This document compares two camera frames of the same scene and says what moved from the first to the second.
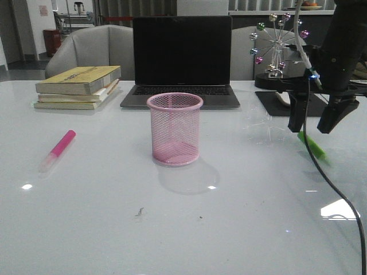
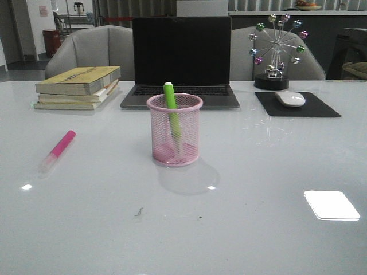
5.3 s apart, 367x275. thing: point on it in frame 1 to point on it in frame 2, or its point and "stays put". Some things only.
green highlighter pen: x=315 y=148 to x=174 y=124
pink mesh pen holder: x=175 y=128 stays put
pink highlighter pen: x=56 y=153 stays put
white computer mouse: x=284 y=97 stays put
